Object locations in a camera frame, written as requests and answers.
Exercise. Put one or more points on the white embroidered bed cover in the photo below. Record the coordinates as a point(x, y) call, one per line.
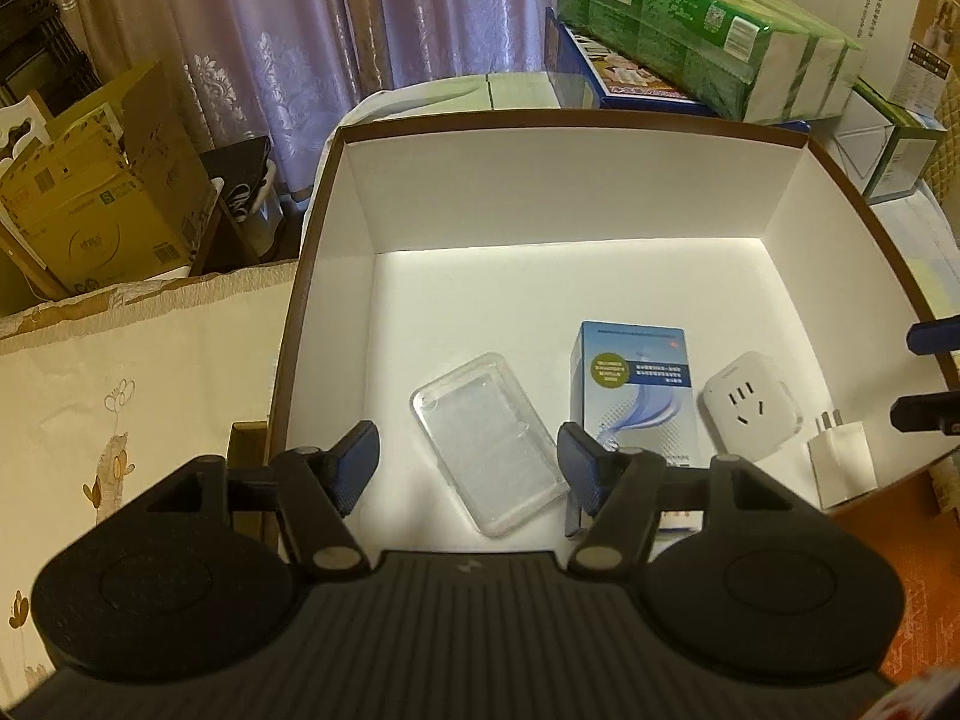
point(103, 396)

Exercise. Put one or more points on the blue medicine box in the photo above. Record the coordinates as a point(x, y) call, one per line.
point(631, 390)

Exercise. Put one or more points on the green white carton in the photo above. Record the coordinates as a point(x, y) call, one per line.
point(882, 148)

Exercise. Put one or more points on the black folding cart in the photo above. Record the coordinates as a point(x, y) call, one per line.
point(39, 55)

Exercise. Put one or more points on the red Motul cardboard sheet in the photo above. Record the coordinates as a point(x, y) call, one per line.
point(914, 525)

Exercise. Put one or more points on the green tissue pack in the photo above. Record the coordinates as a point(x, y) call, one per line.
point(754, 61)

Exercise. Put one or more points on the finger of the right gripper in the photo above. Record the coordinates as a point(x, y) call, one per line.
point(927, 413)
point(934, 337)

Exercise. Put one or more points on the brown cardboard box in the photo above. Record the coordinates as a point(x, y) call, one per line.
point(119, 193)

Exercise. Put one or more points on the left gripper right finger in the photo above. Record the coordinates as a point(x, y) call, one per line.
point(620, 494)

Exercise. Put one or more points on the white cube power socket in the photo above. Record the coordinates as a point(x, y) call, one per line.
point(751, 407)

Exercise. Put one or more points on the purple curtain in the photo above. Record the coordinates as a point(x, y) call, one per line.
point(290, 69)

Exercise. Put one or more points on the plaid blue green cloth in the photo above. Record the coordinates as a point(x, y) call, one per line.
point(920, 230)

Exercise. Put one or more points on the quilted beige chair cover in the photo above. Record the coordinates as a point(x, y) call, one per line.
point(941, 175)

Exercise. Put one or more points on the white charger plug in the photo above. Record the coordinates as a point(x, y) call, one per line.
point(842, 460)

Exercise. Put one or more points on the black bin with bag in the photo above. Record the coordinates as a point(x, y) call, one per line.
point(247, 216)

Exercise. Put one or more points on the brown storage box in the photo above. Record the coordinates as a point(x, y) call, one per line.
point(438, 239)

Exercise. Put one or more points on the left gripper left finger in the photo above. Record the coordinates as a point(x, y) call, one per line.
point(316, 490)

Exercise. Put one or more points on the clear plastic case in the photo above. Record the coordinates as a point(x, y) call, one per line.
point(491, 445)

